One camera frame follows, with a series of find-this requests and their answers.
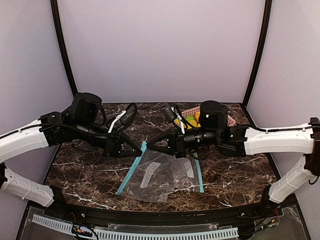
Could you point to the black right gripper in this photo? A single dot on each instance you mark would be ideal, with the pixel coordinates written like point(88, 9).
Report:
point(175, 142)

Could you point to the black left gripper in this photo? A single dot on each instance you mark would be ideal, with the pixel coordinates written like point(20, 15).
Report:
point(113, 146)

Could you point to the clear zip bag yellow slider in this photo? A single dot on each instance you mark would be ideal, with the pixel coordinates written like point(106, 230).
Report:
point(152, 177)

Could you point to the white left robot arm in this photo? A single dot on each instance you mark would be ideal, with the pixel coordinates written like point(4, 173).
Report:
point(45, 132)

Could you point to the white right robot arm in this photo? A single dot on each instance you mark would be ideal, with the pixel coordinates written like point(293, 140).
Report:
point(301, 141)

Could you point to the clear zip bag on table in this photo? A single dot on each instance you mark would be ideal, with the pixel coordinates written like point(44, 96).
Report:
point(187, 175)

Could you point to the large yellow toy fruit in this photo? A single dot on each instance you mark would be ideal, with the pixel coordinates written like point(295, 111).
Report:
point(194, 123)

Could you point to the green toy lime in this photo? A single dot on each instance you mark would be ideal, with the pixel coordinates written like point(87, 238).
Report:
point(190, 118)

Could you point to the yellow toy fruit front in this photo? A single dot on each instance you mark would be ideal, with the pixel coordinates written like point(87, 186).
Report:
point(197, 115)

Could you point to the pink perforated plastic basket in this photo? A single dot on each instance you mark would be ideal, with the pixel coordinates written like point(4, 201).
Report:
point(211, 117)

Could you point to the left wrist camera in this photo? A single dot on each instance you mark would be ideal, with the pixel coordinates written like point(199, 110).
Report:
point(123, 120)

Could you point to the white slotted cable duct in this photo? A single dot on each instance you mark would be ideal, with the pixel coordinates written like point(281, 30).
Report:
point(120, 233)

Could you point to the black front frame rail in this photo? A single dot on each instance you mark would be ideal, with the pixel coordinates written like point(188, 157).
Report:
point(244, 216)

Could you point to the black left corner frame post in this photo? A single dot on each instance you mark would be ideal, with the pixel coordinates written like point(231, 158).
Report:
point(55, 11)

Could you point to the black corner frame post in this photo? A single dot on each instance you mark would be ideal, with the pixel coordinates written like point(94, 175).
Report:
point(55, 11)
point(259, 52)

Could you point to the black right corner frame post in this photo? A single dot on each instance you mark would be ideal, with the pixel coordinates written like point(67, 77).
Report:
point(259, 52)

